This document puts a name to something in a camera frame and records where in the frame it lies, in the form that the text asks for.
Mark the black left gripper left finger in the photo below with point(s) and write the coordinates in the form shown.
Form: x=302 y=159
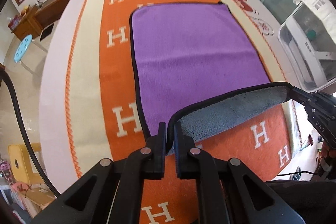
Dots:
x=111 y=191

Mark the brown wooden TV cabinet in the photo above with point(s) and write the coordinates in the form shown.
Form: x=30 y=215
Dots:
x=39 y=18

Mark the blue round stool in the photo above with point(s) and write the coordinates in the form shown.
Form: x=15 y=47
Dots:
x=22 y=49

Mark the white plastic storage box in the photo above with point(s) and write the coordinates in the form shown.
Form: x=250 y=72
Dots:
x=308 y=39

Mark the yellow plastic chair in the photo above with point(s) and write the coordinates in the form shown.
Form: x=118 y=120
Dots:
x=22 y=165

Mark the purple and grey towel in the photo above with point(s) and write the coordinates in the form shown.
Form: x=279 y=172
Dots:
x=191 y=56

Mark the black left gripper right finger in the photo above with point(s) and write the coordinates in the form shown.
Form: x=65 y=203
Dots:
x=228 y=191

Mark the orange H-pattern table runner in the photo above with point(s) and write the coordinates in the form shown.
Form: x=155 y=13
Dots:
x=102 y=115

